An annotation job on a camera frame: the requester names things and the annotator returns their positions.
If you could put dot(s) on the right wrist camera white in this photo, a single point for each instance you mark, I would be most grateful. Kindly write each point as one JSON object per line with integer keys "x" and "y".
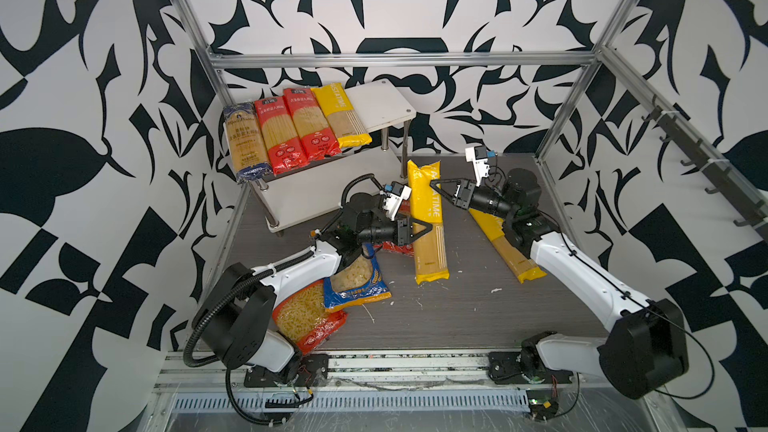
{"x": 478, "y": 157}

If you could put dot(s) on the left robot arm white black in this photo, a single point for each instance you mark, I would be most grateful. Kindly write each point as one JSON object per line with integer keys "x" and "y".
{"x": 233, "y": 324}

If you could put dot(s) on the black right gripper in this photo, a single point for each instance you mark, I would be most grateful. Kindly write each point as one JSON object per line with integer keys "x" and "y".
{"x": 460, "y": 198}

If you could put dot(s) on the white slotted cable duct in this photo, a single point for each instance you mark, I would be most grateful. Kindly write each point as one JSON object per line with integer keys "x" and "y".
{"x": 514, "y": 401}

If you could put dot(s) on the white two-tier shelf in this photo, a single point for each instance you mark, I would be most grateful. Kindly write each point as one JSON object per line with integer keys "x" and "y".
{"x": 310, "y": 192}

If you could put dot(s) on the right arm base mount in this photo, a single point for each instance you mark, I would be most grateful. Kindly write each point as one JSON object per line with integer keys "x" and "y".
{"x": 524, "y": 366}

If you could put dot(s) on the yellow Pastatime spaghetti pack front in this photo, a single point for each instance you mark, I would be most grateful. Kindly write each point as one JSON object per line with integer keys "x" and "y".
{"x": 341, "y": 116}

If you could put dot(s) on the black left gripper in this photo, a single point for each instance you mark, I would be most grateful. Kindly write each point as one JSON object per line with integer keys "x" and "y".
{"x": 401, "y": 231}

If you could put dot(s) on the blue gold spaghetti pack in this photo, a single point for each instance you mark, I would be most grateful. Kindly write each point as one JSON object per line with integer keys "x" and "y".
{"x": 246, "y": 144}

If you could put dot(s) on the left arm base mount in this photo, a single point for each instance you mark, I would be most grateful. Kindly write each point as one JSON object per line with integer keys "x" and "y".
{"x": 305, "y": 371}

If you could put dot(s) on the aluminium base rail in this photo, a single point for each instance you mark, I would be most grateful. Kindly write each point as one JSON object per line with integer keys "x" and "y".
{"x": 359, "y": 370}

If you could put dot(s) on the yellow pastatime spaghetti pack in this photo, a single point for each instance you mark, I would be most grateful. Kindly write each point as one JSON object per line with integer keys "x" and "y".
{"x": 341, "y": 116}
{"x": 430, "y": 254}
{"x": 523, "y": 269}

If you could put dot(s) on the blue orecchiette pasta bag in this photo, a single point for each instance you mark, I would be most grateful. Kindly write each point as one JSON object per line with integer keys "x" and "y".
{"x": 358, "y": 284}

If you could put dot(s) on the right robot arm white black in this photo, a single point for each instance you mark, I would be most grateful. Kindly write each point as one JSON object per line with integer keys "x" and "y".
{"x": 646, "y": 345}

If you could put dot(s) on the red macaroni bag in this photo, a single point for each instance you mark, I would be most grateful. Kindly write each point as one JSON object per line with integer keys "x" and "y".
{"x": 405, "y": 250}
{"x": 303, "y": 319}

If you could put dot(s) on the red spaghetti pack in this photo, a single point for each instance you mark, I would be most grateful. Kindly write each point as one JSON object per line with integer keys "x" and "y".
{"x": 284, "y": 148}
{"x": 316, "y": 136}

